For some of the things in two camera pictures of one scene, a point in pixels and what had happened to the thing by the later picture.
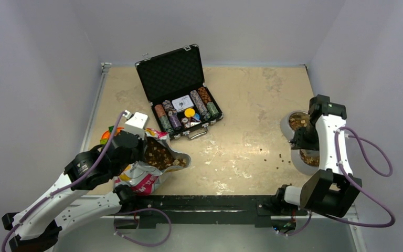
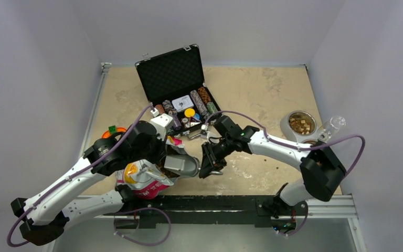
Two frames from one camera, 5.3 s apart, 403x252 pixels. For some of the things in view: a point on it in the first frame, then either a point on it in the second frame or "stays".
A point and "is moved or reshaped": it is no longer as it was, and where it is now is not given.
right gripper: (299, 143) -> (211, 162)
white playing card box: (182, 103) stays
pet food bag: (144, 178) is moved or reshaped
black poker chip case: (182, 105) stays
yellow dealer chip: (189, 112) stays
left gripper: (141, 134) -> (161, 135)
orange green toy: (106, 135) stays
